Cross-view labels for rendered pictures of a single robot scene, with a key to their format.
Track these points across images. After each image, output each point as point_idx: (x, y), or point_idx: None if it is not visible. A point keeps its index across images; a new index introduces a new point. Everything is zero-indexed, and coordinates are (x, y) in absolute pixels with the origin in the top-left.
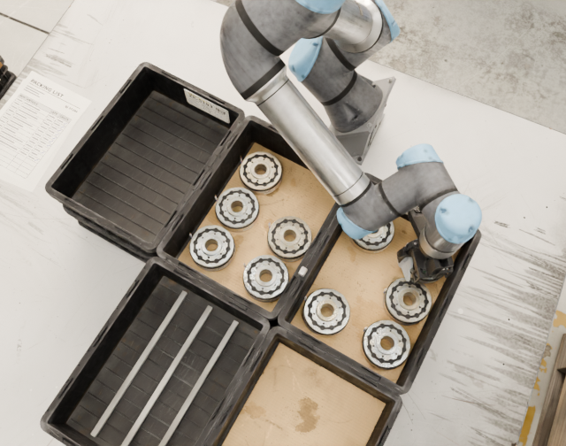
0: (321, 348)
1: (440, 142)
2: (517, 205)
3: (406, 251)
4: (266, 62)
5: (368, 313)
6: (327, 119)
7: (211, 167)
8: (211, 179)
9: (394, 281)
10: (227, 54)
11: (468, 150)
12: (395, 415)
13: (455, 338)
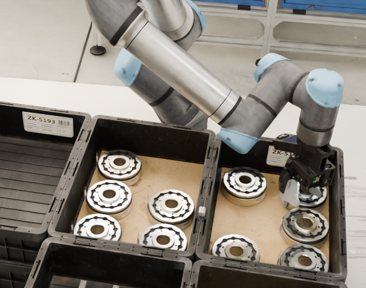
0: (249, 265)
1: (266, 132)
2: (355, 162)
3: (287, 171)
4: (131, 3)
5: (274, 251)
6: None
7: (76, 158)
8: (79, 168)
9: (286, 214)
10: (98, 2)
11: (293, 134)
12: None
13: (359, 274)
